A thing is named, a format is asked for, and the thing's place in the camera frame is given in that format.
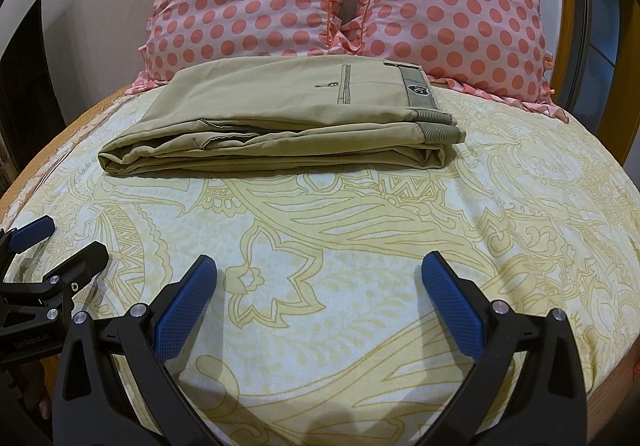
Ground dark glass door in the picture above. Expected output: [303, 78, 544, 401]
[574, 0, 640, 94]

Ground dark cabinet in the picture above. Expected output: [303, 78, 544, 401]
[0, 0, 67, 139]

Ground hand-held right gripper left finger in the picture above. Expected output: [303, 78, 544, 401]
[52, 254, 217, 446]

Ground yellow floral bed sheet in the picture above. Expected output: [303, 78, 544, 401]
[0, 85, 637, 446]

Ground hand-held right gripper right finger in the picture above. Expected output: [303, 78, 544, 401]
[421, 251, 589, 446]

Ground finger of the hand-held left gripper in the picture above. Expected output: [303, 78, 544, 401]
[0, 215, 56, 278]
[0, 243, 110, 314]

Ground khaki pants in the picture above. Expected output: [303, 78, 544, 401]
[97, 55, 469, 177]

